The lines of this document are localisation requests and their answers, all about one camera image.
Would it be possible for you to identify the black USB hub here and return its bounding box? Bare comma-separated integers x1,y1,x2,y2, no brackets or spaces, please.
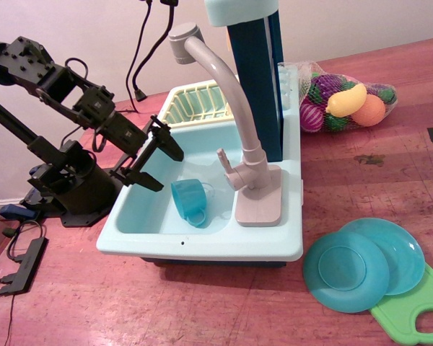
0,236,48,296

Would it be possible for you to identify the front teal plastic plate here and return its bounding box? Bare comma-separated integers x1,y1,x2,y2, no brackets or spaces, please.
303,231,390,313

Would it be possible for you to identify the teal plastic toy cup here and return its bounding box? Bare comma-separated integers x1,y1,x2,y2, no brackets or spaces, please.
170,179,207,228

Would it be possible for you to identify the grey toy faucet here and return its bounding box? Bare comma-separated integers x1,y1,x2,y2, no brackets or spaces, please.
167,22,283,228

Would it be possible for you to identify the rear teal plastic plate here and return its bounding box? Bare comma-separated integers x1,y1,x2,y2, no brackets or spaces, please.
340,218,425,296

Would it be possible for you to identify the blue clamp handle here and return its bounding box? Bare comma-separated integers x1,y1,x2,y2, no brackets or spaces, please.
0,204,39,221

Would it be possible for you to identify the black hanging cable left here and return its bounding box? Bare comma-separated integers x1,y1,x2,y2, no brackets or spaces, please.
125,0,153,113

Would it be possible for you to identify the cream dish drying rack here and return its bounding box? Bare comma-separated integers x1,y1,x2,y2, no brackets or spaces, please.
158,79,234,128

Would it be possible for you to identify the dark blue water tank column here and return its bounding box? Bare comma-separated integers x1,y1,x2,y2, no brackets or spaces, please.
204,0,285,163

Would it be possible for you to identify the orange toy fruit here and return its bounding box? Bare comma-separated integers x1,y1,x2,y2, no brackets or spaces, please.
351,94,385,127

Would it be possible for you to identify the black hanging cable right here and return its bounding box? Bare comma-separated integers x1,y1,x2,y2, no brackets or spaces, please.
132,0,178,102

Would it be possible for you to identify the mesh bag of toy produce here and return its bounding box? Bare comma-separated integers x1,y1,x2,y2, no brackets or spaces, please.
278,61,398,133

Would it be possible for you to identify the light blue toy sink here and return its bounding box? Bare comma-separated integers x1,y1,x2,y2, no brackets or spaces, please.
95,70,305,268

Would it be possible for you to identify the black hanging cable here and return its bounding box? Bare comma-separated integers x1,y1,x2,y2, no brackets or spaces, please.
125,0,153,113
132,0,178,102

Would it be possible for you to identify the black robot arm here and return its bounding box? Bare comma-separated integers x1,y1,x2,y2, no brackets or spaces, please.
0,37,184,227

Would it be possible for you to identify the green plastic cutting board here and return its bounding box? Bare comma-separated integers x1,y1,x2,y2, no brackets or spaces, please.
369,265,433,345

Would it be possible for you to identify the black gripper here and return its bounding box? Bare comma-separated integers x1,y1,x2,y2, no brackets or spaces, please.
93,110,184,192

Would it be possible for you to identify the yellow toy mango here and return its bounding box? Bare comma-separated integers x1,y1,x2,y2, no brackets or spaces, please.
325,84,367,117

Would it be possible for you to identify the teal plastic plate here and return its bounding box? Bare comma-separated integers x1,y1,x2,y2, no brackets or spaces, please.
303,231,390,313
340,218,425,296

